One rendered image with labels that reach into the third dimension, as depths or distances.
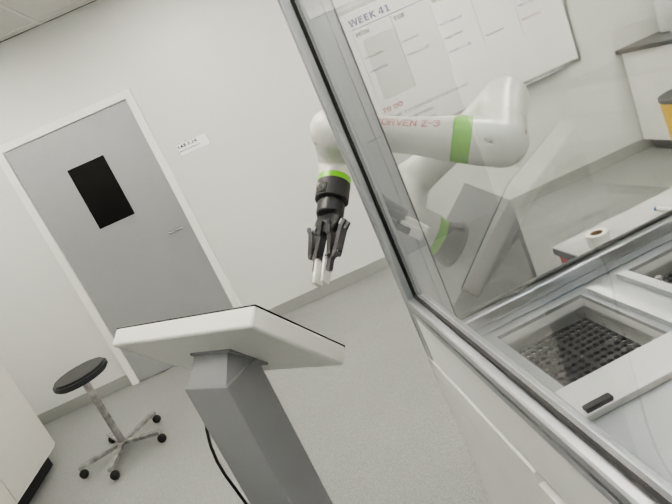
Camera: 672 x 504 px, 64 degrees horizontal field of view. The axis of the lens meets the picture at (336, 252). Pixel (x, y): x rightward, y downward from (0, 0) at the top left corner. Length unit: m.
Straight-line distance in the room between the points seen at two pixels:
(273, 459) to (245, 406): 0.16
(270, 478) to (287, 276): 3.32
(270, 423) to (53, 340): 3.85
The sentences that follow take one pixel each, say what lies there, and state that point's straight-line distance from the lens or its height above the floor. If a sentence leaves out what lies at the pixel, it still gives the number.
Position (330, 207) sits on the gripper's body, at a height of 1.26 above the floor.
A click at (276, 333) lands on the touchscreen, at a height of 1.12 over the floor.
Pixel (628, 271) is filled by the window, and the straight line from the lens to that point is 0.41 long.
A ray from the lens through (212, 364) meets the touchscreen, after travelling 1.36.
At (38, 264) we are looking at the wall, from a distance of 4.93.
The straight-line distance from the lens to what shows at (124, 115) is 4.53.
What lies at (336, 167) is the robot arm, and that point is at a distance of 1.46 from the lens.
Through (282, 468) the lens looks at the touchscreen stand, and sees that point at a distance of 1.43.
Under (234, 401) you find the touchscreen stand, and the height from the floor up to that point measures 0.98.
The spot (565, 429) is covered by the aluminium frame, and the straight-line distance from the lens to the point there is 0.67.
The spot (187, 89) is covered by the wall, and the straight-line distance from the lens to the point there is 4.50.
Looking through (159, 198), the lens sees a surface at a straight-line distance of 4.52.
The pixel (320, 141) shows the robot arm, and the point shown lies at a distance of 1.39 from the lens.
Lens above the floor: 1.51
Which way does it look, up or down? 15 degrees down
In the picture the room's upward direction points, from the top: 24 degrees counter-clockwise
